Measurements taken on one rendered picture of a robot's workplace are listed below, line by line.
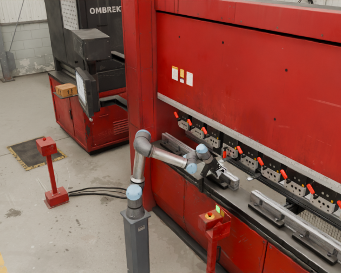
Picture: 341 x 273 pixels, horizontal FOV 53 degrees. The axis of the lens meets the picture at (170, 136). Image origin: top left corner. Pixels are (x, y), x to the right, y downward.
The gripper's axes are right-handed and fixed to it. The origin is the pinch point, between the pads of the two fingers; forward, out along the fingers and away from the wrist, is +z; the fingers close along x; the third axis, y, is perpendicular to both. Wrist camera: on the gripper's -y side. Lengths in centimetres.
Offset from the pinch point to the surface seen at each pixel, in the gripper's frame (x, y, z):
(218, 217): -18.4, -20.1, 14.0
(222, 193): -4.8, -4.0, 11.7
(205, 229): -19.2, -33.5, 13.9
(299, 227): -68, 13, 18
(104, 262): 56, -122, 41
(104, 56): 108, -1, -97
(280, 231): -60, 3, 19
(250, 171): 3.5, 28.7, 24.7
